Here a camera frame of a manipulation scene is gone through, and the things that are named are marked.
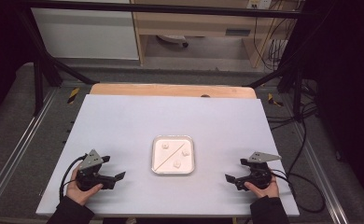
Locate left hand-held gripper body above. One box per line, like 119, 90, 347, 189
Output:
76, 148, 118, 191

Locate black frame leg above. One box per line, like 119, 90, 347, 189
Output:
248, 8, 305, 120
16, 6, 100, 118

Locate person's right hand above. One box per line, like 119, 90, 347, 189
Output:
244, 175, 280, 200

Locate square metal tray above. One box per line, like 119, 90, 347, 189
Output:
150, 134, 196, 175

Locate white wall socket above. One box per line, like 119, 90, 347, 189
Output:
246, 0, 273, 10

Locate wooden table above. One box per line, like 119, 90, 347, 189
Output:
89, 82, 258, 100

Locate black frame crossbar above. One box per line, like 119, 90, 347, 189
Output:
15, 0, 307, 20

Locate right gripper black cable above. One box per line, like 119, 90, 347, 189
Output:
271, 168, 326, 215

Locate person's left hand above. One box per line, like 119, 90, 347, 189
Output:
65, 167, 105, 206

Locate chair base with caster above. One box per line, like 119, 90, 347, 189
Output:
156, 34, 189, 49

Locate yellow black warning tape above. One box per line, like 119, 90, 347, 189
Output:
66, 87, 80, 105
267, 92, 284, 107

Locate aluminium rail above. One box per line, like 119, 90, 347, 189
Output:
0, 88, 59, 213
290, 119, 350, 224

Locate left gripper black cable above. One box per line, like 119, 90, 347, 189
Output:
58, 154, 88, 202

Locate wooden skewer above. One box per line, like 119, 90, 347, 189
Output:
154, 143, 186, 172

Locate light wooden desk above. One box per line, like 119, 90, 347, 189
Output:
130, 0, 298, 68

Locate hanging black cable bundle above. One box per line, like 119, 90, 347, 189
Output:
252, 0, 298, 72

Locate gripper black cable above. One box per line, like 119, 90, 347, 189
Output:
58, 154, 88, 202
271, 168, 326, 215

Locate black floor cables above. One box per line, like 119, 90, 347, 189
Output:
265, 78, 319, 133

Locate white cabinet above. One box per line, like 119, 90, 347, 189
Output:
30, 0, 140, 61

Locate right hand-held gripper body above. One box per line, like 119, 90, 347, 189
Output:
233, 151, 283, 191

